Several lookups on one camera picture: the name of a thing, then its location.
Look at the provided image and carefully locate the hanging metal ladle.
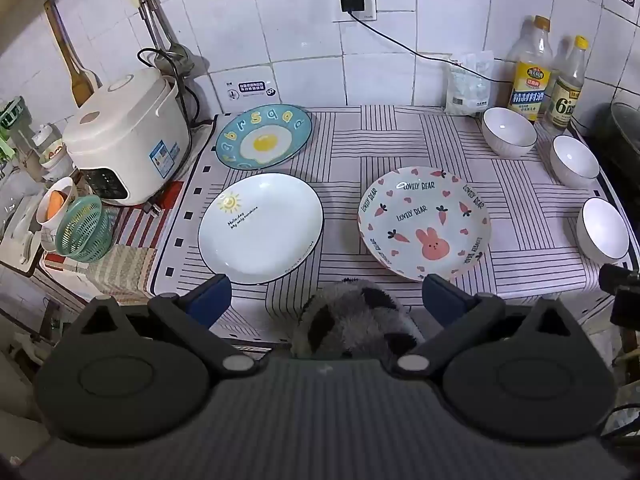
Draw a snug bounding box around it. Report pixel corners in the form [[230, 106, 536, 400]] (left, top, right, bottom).
[[135, 0, 196, 77]]

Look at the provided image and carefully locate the black rice cooker cable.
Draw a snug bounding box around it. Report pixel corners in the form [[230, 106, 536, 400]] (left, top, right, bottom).
[[136, 47, 202, 127]]

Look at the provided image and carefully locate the green plastic colander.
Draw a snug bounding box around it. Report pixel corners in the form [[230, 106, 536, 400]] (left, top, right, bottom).
[[55, 195, 113, 263]]

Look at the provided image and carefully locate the white sun print plate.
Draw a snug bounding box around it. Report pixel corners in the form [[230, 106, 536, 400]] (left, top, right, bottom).
[[197, 172, 325, 286]]

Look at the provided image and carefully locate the pink bunny print plate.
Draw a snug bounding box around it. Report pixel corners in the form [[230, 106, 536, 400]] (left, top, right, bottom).
[[357, 166, 492, 282]]

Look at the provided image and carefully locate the red striped cloth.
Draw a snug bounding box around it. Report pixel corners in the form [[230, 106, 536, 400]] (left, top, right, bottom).
[[114, 180, 187, 250]]

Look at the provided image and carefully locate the white bowl with dark rim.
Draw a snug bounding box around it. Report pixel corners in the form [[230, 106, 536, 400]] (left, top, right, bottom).
[[576, 197, 631, 263], [481, 107, 538, 158], [550, 135, 601, 190]]

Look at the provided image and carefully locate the green plastic kitchen tool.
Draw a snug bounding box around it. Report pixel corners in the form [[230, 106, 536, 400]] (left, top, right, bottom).
[[0, 96, 27, 161]]

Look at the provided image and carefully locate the orange food piece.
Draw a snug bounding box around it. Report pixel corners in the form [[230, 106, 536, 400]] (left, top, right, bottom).
[[47, 191, 69, 221]]

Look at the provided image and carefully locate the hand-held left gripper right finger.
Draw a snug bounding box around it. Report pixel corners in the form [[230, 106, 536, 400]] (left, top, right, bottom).
[[395, 274, 576, 378]]

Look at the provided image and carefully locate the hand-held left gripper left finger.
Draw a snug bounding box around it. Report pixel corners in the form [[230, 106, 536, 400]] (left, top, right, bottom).
[[65, 274, 258, 378]]

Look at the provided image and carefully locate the black charger cable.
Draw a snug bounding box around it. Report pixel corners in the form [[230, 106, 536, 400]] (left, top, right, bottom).
[[349, 9, 508, 84]]

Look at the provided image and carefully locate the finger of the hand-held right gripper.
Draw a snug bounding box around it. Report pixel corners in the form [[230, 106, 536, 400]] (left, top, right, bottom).
[[599, 263, 640, 292]]

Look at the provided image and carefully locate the grey black plush toy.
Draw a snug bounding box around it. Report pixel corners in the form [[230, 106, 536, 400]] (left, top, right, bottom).
[[292, 277, 426, 361]]

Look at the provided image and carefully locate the clear vinegar bottle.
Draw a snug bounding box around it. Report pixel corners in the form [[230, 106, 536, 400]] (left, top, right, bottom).
[[545, 35, 588, 133]]

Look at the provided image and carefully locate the small patterned bowl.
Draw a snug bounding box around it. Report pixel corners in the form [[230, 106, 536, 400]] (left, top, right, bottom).
[[36, 177, 80, 253]]

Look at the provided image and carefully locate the yellow label oil bottle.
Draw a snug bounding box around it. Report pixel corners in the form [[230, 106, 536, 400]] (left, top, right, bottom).
[[506, 15, 553, 121]]

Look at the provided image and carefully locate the green checked cloth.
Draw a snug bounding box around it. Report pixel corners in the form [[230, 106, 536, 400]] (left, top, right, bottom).
[[87, 245, 158, 297]]

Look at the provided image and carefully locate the white dish tray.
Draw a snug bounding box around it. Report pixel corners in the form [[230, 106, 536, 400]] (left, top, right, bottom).
[[0, 195, 47, 273]]

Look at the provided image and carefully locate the blue fried egg plate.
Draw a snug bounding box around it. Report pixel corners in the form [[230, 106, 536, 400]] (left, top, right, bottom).
[[215, 105, 313, 171]]

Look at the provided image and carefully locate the white wall label sticker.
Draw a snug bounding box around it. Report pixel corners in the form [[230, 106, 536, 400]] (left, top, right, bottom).
[[222, 77, 278, 111]]

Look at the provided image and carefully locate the wooden spatula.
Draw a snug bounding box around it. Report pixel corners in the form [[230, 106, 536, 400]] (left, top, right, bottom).
[[42, 0, 98, 108]]

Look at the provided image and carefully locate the white plastic bag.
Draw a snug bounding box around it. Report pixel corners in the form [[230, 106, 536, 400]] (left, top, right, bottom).
[[444, 52, 493, 117]]

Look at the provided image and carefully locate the white rice cooker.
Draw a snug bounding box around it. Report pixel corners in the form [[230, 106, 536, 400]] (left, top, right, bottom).
[[62, 66, 193, 207]]

